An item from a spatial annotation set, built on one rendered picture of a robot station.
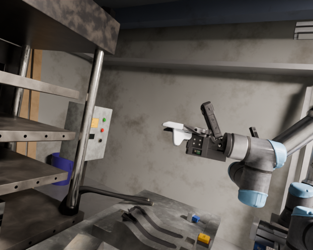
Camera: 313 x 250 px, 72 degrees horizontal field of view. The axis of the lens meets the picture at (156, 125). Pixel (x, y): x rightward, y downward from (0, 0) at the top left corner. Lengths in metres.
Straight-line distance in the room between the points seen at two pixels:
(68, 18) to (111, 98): 3.25
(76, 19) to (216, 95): 2.48
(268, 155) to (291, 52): 2.75
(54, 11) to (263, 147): 0.98
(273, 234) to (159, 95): 2.79
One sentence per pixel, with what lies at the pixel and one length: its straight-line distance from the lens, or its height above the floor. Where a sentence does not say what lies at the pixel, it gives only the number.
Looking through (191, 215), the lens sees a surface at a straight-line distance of 1.66.
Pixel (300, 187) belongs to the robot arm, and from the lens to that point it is 1.41.
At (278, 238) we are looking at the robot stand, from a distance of 1.45.
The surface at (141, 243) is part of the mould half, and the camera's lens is 1.16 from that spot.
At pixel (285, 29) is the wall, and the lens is 3.46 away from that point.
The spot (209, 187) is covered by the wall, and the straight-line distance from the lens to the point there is 3.34.
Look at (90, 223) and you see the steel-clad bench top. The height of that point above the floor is 0.80.
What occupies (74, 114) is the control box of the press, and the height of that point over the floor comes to 1.39.
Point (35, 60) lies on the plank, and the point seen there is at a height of 1.97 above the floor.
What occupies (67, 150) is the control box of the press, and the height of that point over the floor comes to 1.13.
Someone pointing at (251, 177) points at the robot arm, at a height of 1.36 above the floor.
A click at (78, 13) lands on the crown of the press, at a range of 1.23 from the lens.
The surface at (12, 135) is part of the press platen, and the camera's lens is 1.17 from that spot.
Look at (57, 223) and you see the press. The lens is 1.43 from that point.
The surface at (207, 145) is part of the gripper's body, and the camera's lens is 0.62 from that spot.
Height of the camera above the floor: 1.47
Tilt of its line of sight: 2 degrees down
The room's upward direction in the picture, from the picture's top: 11 degrees clockwise
